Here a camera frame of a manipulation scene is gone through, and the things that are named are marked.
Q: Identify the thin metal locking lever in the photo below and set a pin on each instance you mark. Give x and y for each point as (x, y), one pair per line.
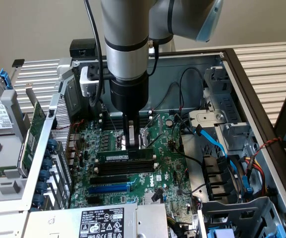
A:
(157, 141)

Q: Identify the blue disk carrier rail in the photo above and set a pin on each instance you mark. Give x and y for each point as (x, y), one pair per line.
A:
(5, 79)

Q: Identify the long black expansion slot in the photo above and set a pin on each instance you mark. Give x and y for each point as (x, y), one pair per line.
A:
(108, 180)

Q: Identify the RAM slot with white latches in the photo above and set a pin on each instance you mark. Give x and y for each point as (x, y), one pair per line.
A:
(123, 172)
(123, 164)
(113, 120)
(113, 114)

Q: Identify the blue expansion slot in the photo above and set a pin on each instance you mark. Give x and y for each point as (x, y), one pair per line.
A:
(108, 190)

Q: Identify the silver chipset heatsink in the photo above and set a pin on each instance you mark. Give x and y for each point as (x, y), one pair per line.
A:
(154, 198)

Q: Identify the metal CPU socket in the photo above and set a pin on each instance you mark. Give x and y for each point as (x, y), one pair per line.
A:
(142, 142)

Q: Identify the round coin battery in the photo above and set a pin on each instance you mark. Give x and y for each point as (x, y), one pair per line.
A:
(168, 122)

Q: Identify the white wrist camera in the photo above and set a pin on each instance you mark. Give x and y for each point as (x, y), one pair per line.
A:
(87, 84)

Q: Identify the blue slot retention clip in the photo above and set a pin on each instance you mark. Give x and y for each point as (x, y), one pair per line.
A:
(46, 164)
(51, 144)
(44, 175)
(41, 186)
(38, 199)

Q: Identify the silver black PC case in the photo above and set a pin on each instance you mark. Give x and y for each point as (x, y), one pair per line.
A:
(172, 64)

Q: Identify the grey parts rack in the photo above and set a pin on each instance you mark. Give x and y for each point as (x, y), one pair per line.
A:
(7, 148)

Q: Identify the black table end cap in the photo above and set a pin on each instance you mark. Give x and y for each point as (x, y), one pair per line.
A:
(18, 63)

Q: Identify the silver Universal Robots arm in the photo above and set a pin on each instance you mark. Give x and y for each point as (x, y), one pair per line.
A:
(125, 24)

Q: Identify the short black expansion slot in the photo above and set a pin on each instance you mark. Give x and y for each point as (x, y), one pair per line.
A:
(93, 200)

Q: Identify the black plastic fan shroud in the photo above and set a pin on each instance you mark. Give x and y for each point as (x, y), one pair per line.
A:
(214, 173)

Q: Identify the silver metal disk bay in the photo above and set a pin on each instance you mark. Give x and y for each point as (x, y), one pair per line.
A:
(207, 116)

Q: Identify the green graphics card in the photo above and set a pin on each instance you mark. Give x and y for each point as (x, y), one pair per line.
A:
(35, 124)

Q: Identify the grey drive cage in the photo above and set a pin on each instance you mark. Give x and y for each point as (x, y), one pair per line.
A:
(244, 208)

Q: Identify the silver power supply unit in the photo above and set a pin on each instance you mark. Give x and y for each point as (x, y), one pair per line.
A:
(145, 220)

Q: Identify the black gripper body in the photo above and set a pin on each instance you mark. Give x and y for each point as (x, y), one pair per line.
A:
(128, 96)

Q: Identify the black box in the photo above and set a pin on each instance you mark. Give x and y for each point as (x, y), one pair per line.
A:
(82, 48)

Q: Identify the perforated metal drive cage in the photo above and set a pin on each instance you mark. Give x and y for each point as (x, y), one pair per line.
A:
(222, 99)

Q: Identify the green Dell motherboard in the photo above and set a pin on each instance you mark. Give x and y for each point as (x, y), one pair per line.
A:
(162, 173)

